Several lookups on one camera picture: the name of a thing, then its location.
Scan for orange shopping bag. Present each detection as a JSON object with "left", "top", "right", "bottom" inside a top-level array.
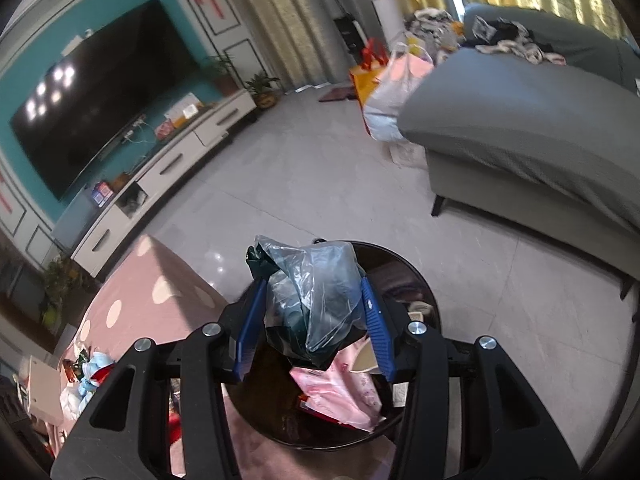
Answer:
[{"left": 349, "top": 37, "right": 391, "bottom": 106}]

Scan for small blue box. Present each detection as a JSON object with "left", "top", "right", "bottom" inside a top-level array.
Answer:
[{"left": 89, "top": 182, "right": 113, "bottom": 208}]

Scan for light blue plastic bag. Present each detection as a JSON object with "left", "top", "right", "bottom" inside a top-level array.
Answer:
[{"left": 82, "top": 352, "right": 113, "bottom": 391}]

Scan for clear plastic bag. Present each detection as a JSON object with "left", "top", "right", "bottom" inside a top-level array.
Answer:
[{"left": 255, "top": 235, "right": 368, "bottom": 356}]

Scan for crumpled black white clothes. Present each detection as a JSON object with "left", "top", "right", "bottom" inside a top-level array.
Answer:
[{"left": 472, "top": 15, "right": 568, "bottom": 66}]

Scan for glass fish tank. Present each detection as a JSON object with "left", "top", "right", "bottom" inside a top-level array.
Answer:
[{"left": 52, "top": 195, "right": 96, "bottom": 251}]

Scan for large black television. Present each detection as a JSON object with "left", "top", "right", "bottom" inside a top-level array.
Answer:
[{"left": 9, "top": 0, "right": 201, "bottom": 203}]

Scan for dark red doormat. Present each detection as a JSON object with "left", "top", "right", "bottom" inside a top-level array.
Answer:
[{"left": 319, "top": 87, "right": 358, "bottom": 103}]

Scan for black upright vacuum cleaner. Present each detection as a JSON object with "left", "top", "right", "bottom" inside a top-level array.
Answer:
[{"left": 302, "top": 0, "right": 368, "bottom": 56}]

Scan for black round trash bin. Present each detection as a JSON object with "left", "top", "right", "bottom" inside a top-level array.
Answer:
[{"left": 220, "top": 241, "right": 443, "bottom": 448}]

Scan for white standing panel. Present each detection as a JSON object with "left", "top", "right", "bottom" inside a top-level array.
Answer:
[{"left": 372, "top": 0, "right": 406, "bottom": 48}]

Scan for cardboard box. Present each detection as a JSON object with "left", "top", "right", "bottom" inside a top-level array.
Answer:
[{"left": 389, "top": 135, "right": 428, "bottom": 168}]

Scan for dark wooden display cabinet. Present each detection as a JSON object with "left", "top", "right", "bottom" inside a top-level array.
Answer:
[{"left": 0, "top": 230, "right": 56, "bottom": 356}]

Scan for pile of mixed clothes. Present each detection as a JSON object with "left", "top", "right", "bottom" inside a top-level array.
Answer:
[{"left": 404, "top": 7, "right": 466, "bottom": 66}]

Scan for grey sofa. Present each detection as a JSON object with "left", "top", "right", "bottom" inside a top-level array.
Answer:
[{"left": 397, "top": 2, "right": 640, "bottom": 301}]

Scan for pink polka dot rug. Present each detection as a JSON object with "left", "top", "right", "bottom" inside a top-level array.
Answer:
[{"left": 55, "top": 234, "right": 401, "bottom": 480}]

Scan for potted plant brown pot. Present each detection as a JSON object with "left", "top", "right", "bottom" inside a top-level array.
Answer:
[{"left": 202, "top": 52, "right": 241, "bottom": 97}]

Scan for pink printed packet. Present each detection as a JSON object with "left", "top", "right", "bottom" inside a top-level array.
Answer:
[{"left": 290, "top": 345, "right": 401, "bottom": 431}]

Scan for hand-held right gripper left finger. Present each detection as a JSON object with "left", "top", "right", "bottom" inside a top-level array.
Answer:
[{"left": 50, "top": 277, "right": 268, "bottom": 480}]

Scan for potted plant yellow pot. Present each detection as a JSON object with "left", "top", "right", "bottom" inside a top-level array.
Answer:
[{"left": 245, "top": 72, "right": 281, "bottom": 108}]

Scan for beige curtain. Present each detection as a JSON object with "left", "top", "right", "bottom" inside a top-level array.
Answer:
[{"left": 235, "top": 0, "right": 386, "bottom": 88}]

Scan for white TV cabinet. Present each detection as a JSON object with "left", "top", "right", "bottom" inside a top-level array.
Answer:
[{"left": 70, "top": 89, "right": 258, "bottom": 278}]

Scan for white pink plastic bag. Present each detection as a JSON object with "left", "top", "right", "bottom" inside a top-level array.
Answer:
[{"left": 362, "top": 42, "right": 436, "bottom": 142}]

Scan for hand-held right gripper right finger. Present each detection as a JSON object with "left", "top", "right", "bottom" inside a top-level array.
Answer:
[{"left": 360, "top": 276, "right": 583, "bottom": 480}]

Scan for dark green plastic bag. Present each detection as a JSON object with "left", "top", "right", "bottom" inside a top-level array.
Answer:
[{"left": 245, "top": 245, "right": 351, "bottom": 366}]

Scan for bushy potted plant dark pot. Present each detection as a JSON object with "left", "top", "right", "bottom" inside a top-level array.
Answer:
[{"left": 40, "top": 255, "right": 88, "bottom": 331}]

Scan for white flat box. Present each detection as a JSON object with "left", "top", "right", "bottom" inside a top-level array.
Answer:
[{"left": 27, "top": 355, "right": 65, "bottom": 426}]

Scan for yellow white box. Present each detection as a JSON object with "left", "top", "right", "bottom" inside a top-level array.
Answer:
[{"left": 165, "top": 92, "right": 201, "bottom": 127}]

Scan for white power strip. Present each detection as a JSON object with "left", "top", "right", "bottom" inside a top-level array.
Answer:
[{"left": 120, "top": 117, "right": 146, "bottom": 143}]

